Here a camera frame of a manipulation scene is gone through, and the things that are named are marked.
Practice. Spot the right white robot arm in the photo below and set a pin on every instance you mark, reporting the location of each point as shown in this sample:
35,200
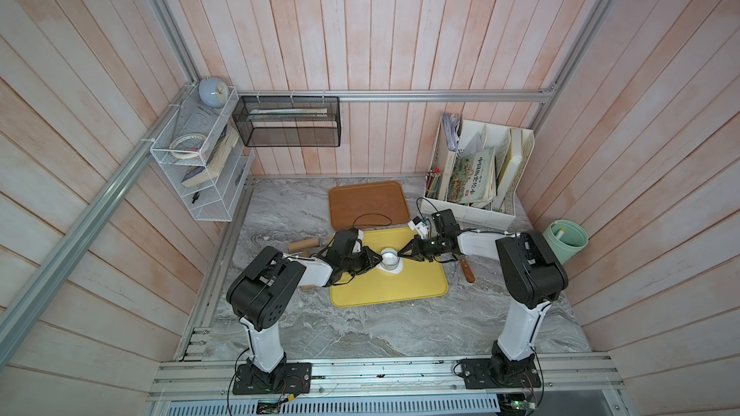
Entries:
533,276

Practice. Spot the yellow plastic tray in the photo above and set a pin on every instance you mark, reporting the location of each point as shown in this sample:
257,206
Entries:
416,280

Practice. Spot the metal dough scraper wooden handle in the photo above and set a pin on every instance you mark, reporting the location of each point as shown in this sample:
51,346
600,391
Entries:
466,270

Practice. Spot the white desk file organizer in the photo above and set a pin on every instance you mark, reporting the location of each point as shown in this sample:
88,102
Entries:
457,138

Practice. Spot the book on wire shelf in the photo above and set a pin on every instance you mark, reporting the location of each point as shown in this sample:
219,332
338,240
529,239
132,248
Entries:
216,162

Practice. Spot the white tape roll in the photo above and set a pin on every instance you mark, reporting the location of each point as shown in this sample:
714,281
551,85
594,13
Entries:
187,146

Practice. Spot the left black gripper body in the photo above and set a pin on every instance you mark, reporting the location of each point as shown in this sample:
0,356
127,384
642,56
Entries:
349,263

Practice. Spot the green plastic cup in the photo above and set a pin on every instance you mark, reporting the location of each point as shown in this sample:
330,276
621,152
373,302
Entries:
566,239

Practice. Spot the illustrated picture book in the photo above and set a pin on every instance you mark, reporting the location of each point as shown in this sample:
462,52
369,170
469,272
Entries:
473,179

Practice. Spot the white dough piece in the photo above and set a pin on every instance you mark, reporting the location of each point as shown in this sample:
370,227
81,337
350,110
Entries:
395,270

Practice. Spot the black mesh wall basket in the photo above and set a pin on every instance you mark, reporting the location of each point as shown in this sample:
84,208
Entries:
289,121

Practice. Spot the wooden dough roller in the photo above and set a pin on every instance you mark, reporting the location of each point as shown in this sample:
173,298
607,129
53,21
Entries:
303,245

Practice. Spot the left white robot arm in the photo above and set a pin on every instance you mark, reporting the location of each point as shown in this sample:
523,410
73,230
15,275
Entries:
261,293

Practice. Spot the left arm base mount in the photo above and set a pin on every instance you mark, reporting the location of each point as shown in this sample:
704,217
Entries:
289,378

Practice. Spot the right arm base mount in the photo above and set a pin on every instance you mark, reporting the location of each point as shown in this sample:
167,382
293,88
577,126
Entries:
499,371

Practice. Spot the white wire wall shelf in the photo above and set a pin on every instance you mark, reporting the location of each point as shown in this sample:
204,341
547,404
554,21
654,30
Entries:
211,201

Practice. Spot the brown plastic tray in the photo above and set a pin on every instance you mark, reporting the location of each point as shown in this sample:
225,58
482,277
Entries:
368,205

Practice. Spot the pens in organizer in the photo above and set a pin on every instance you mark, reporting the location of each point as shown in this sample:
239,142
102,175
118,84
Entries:
432,183

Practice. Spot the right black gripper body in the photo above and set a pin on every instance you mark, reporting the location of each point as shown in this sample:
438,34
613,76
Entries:
433,247

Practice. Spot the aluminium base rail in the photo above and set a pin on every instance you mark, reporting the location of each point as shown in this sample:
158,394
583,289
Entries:
563,384

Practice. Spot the clear glass bowl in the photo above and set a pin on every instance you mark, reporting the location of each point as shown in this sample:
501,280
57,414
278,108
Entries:
390,257

